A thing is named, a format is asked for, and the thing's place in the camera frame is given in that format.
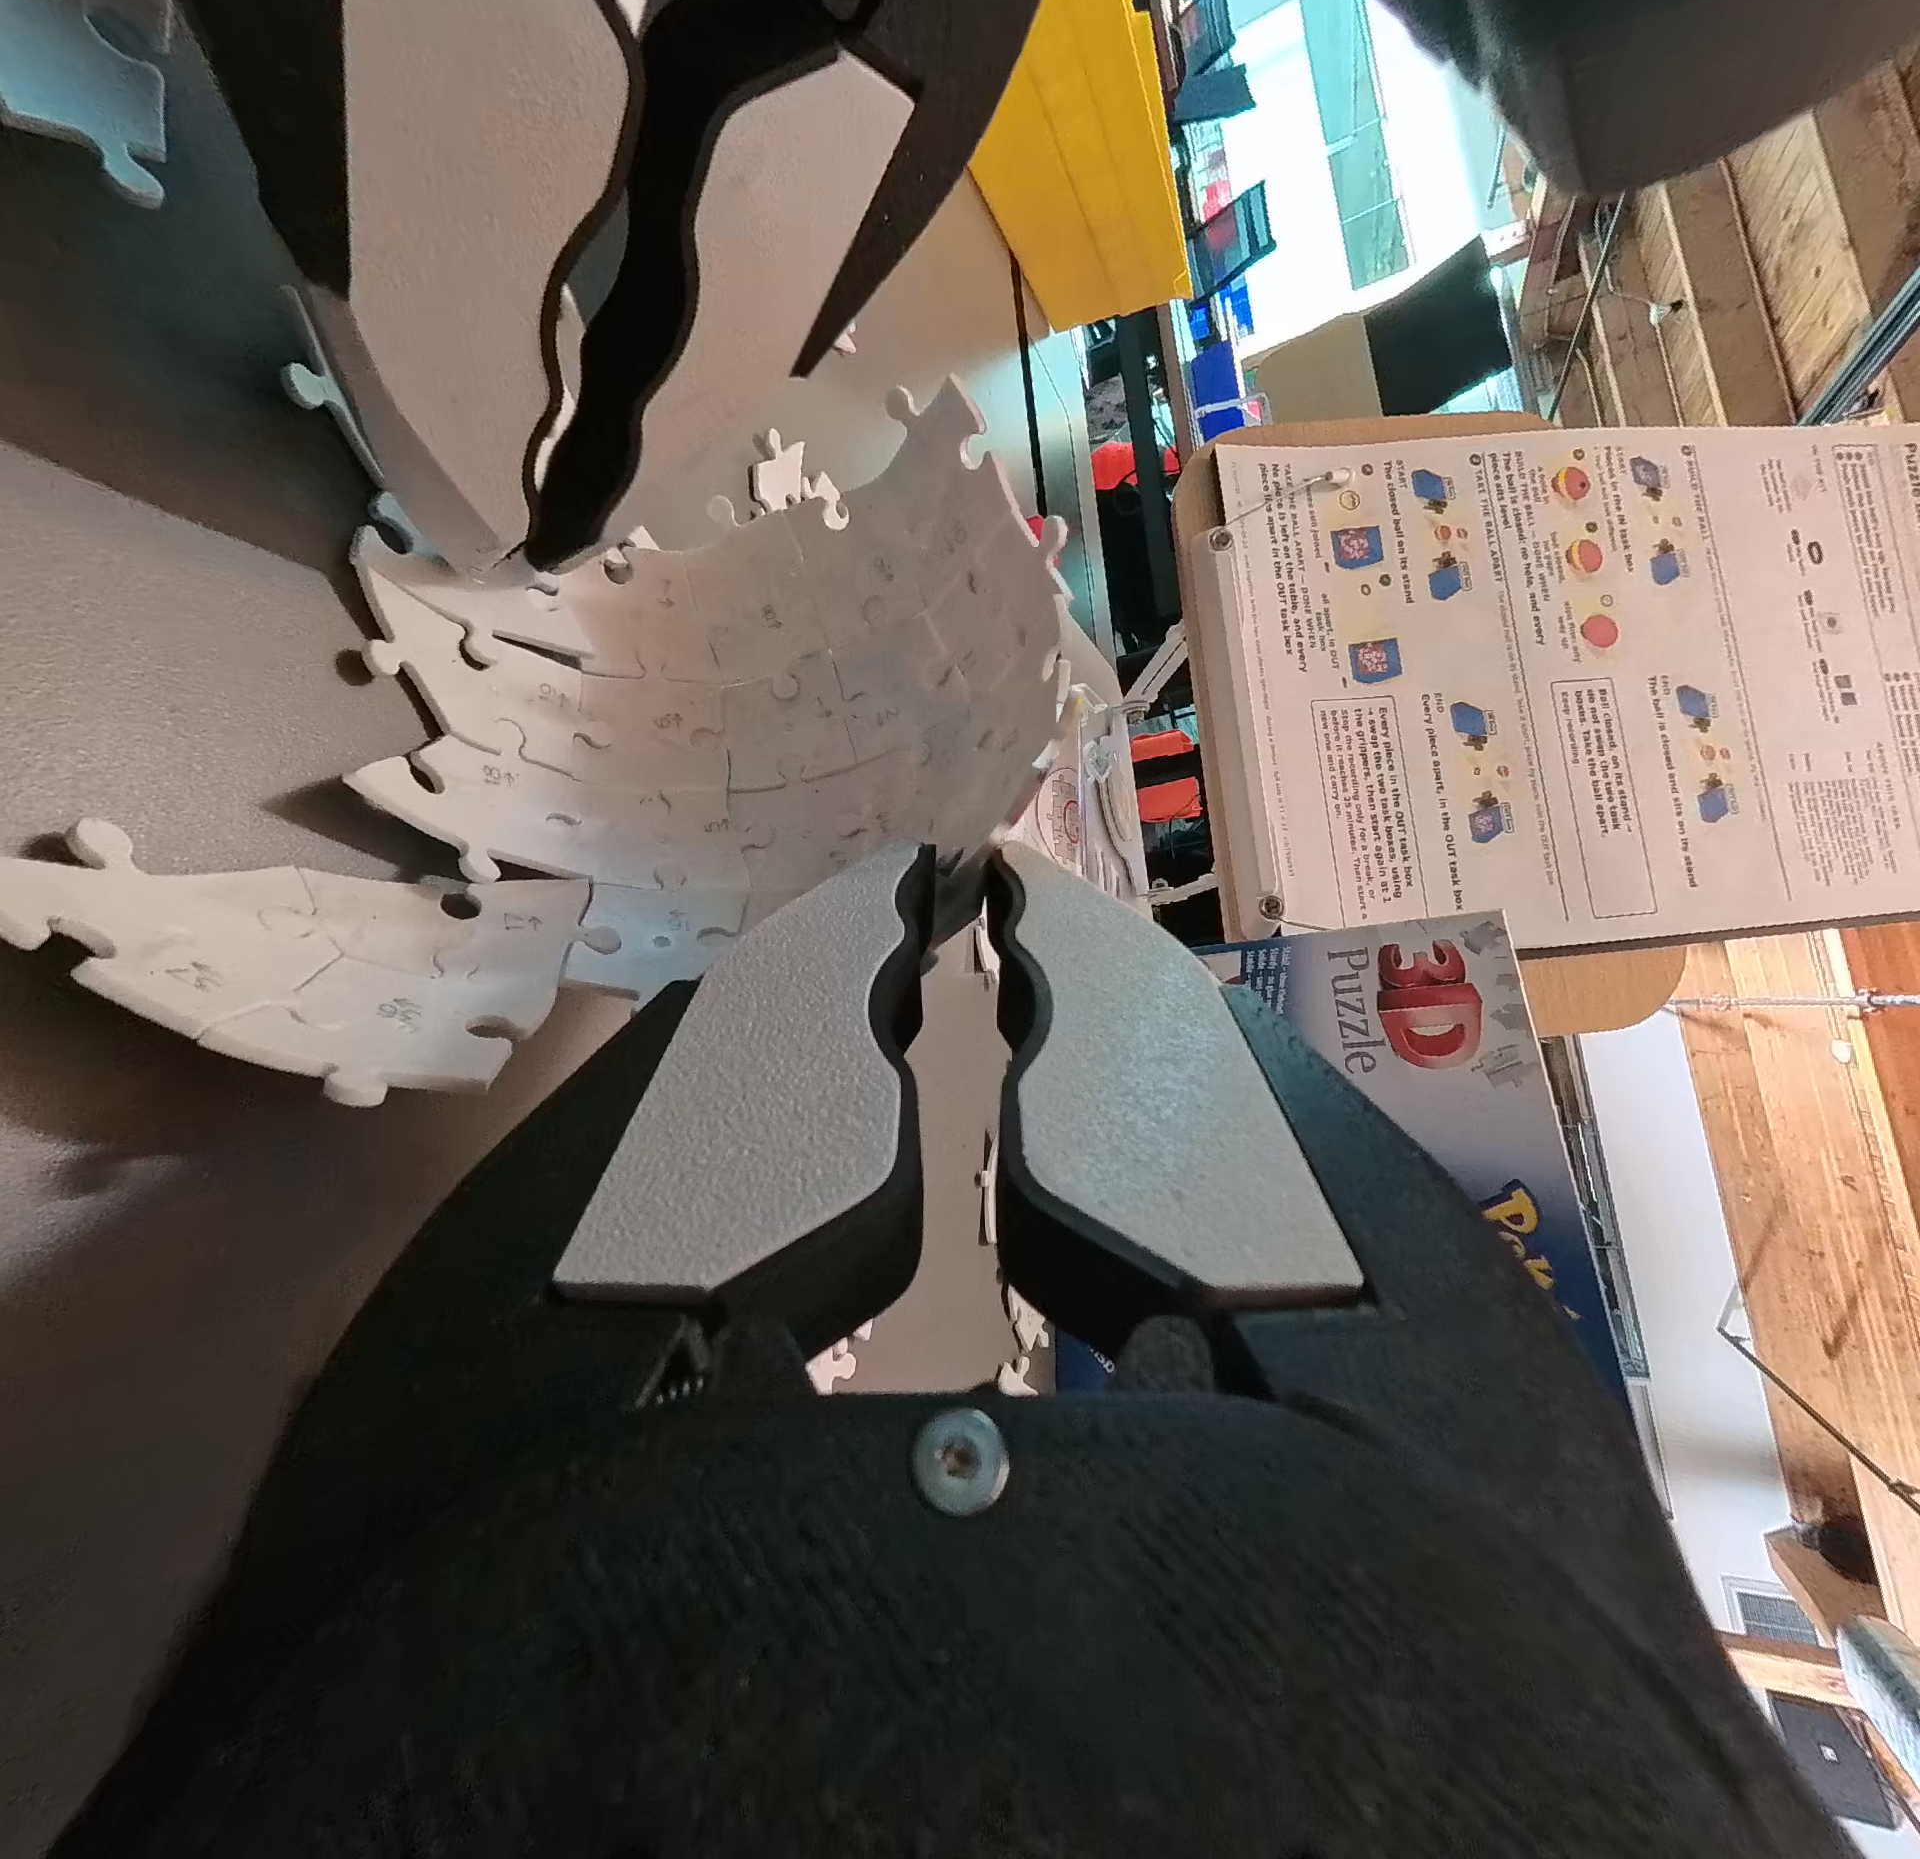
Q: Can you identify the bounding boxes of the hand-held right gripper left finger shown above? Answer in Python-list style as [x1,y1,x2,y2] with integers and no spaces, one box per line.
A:
[551,841,941,1353]

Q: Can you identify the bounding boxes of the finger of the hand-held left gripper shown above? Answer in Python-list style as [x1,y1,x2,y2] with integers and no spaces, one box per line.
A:
[522,0,921,574]
[305,0,648,574]

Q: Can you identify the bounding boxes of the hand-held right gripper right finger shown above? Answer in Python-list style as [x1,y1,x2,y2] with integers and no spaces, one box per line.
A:
[983,839,1371,1363]

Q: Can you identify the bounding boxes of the small white puzzle ball section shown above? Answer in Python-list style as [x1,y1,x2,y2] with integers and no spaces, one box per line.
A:
[0,0,175,212]

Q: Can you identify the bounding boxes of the large white puzzle ball shell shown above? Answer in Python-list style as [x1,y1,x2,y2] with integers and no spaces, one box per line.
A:
[277,284,1083,991]

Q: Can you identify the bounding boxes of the person's left forearm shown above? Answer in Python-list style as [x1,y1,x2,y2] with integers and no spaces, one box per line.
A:
[1342,0,1920,200]

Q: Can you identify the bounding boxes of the blue printed puzzle box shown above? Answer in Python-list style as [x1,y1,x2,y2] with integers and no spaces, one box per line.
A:
[1057,911,1639,1395]

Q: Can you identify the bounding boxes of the white puzzle strip section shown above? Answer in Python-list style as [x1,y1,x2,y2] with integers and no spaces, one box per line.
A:
[0,819,594,1107]

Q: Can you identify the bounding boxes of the clear plastic parts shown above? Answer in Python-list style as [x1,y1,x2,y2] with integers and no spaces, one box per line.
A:
[1080,719,1151,901]

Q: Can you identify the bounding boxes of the yellow plastic bin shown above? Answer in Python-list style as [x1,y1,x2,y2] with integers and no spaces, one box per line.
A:
[967,0,1194,334]

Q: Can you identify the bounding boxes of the instruction sheet board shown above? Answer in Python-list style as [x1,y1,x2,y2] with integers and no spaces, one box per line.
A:
[1171,416,1920,1039]

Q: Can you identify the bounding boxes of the black monitor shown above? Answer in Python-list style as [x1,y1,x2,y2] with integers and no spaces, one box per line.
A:
[1363,240,1519,418]

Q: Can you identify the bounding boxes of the silver ventilation duct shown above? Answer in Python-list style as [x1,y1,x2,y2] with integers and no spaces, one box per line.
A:
[1836,1615,1920,1741]

